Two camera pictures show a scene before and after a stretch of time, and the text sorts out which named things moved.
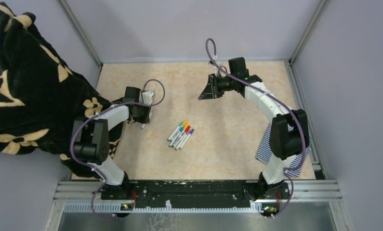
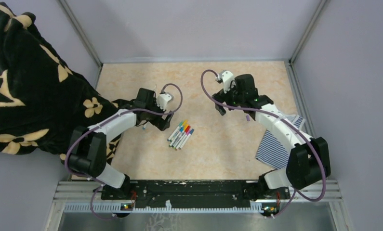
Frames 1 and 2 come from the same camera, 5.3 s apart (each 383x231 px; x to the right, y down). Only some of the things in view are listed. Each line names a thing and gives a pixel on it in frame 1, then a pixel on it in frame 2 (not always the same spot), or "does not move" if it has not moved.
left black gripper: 145,119 to 159,121
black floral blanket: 33,97 does not move
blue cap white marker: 186,139 does not move
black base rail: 195,193 does not move
